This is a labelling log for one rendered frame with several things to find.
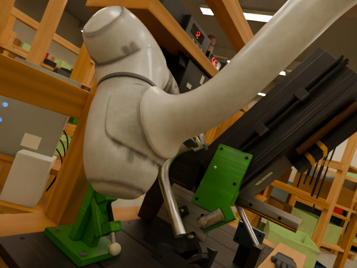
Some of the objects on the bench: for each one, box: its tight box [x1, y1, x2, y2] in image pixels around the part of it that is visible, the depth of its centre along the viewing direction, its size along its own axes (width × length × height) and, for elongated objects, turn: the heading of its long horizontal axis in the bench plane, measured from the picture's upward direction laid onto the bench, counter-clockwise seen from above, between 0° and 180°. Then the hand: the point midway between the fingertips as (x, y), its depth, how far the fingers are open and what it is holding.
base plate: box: [0, 219, 274, 268], centre depth 90 cm, size 42×110×2 cm, turn 55°
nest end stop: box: [185, 253, 209, 265], centre depth 69 cm, size 4×7×6 cm, turn 55°
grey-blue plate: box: [233, 221, 266, 268], centre depth 90 cm, size 10×2×14 cm, turn 145°
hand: (193, 138), depth 71 cm, fingers closed on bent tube, 3 cm apart
